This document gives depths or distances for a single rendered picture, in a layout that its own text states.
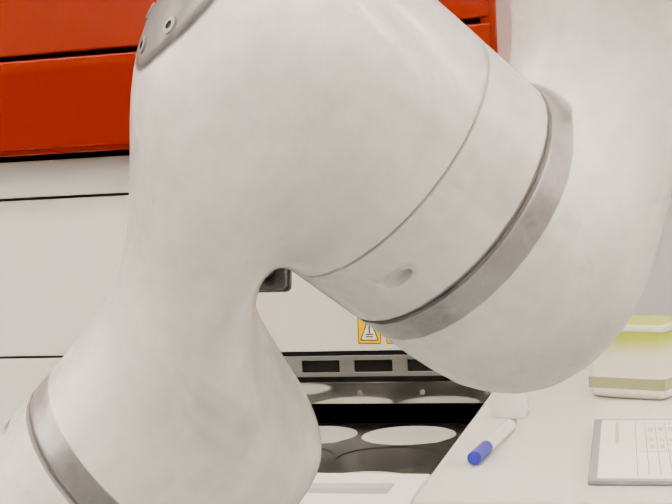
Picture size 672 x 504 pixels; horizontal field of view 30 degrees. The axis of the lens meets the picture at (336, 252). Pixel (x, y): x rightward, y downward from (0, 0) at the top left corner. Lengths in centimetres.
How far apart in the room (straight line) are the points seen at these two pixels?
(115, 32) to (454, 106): 106
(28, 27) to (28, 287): 32
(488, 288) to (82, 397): 17
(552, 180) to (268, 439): 15
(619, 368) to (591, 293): 66
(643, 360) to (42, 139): 76
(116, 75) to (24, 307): 32
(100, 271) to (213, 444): 108
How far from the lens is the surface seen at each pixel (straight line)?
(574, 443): 98
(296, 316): 148
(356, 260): 47
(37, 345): 161
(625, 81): 52
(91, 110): 150
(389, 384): 145
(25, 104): 154
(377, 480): 90
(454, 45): 47
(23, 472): 53
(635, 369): 115
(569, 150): 50
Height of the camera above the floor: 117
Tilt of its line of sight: 3 degrees down
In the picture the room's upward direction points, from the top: 3 degrees counter-clockwise
